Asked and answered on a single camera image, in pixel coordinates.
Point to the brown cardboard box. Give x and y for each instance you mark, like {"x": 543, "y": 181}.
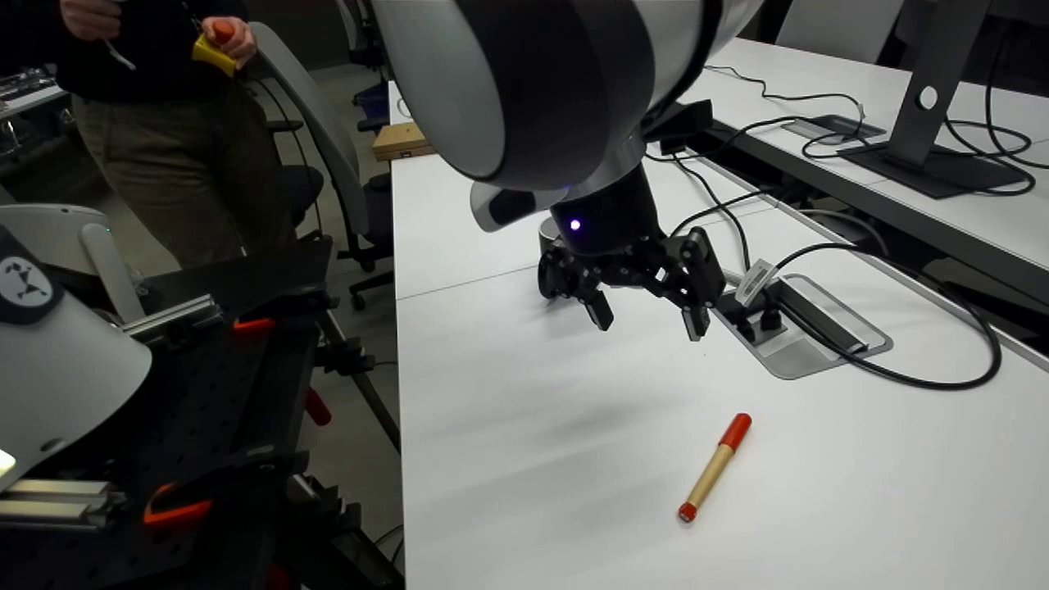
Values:
{"x": 402, "y": 142}

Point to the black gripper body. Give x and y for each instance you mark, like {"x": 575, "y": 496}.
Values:
{"x": 607, "y": 219}

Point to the person's right hand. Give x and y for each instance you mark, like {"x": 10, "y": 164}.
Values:
{"x": 94, "y": 17}

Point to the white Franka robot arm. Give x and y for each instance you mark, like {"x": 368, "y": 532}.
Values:
{"x": 438, "y": 77}

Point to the wooden pen with red caps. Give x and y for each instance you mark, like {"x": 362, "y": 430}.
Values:
{"x": 712, "y": 469}

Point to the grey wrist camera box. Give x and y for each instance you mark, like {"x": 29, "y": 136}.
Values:
{"x": 508, "y": 206}

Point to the person in dark sweater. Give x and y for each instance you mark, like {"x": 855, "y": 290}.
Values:
{"x": 165, "y": 142}

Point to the person's left hand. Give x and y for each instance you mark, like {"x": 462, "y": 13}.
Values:
{"x": 234, "y": 37}

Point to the black clamp with orange grip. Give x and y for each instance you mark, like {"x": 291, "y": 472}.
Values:
{"x": 183, "y": 514}
{"x": 317, "y": 408}
{"x": 255, "y": 326}

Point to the flat dark desk hub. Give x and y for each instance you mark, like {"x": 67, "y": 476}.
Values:
{"x": 838, "y": 129}

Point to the grey monitor stand with base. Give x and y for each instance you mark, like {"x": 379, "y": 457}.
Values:
{"x": 963, "y": 169}

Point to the aluminium extrusion bar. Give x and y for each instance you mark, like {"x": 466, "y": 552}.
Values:
{"x": 53, "y": 500}
{"x": 167, "y": 317}

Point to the yellow orange hand controller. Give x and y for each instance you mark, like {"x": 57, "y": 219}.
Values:
{"x": 213, "y": 55}

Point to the black diagonal table strut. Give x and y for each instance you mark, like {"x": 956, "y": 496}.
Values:
{"x": 365, "y": 388}

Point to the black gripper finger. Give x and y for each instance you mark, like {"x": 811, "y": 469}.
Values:
{"x": 598, "y": 305}
{"x": 696, "y": 317}

